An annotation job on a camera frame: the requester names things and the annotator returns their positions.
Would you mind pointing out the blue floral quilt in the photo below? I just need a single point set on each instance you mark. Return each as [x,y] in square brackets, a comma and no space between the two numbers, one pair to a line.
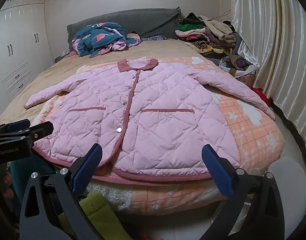
[98,37]

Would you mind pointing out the pile of folded clothes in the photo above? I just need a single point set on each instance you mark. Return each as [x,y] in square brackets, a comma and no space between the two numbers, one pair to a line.
[213,35]

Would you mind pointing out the white satin curtain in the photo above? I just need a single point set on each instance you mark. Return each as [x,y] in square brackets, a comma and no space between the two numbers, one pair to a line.
[280,42]

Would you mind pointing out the grey padded headboard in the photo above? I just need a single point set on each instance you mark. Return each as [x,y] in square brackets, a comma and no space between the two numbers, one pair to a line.
[143,22]

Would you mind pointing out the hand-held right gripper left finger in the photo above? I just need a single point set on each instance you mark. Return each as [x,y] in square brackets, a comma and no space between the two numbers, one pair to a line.
[89,166]

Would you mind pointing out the dark patterned pillow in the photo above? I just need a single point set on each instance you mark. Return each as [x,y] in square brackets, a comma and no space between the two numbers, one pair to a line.
[155,38]

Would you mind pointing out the orange plaid blanket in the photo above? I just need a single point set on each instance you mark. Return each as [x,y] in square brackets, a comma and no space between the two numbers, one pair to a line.
[250,135]

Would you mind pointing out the pink quilted jacket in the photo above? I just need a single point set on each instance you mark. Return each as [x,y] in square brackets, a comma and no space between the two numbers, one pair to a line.
[155,117]

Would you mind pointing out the red cloth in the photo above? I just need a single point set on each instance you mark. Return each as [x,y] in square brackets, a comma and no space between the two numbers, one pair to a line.
[261,95]

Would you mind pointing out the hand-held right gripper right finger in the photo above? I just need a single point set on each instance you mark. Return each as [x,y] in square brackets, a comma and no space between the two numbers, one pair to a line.
[215,170]

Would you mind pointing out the person's left hand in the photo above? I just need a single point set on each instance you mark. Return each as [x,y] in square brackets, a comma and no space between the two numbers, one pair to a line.
[7,183]

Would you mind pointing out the bag of clothes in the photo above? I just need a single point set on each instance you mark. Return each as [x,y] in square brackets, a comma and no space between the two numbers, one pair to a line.
[240,63]

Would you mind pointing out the green cloth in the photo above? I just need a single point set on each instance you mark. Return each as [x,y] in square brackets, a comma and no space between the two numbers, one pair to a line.
[100,212]

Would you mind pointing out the teal cloth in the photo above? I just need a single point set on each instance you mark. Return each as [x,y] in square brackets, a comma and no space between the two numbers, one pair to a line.
[18,170]

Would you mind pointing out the white wardrobe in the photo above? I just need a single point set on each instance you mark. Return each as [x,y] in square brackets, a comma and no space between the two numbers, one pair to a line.
[18,42]

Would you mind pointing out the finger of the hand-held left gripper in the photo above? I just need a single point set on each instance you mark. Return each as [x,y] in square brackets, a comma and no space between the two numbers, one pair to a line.
[18,125]
[43,128]

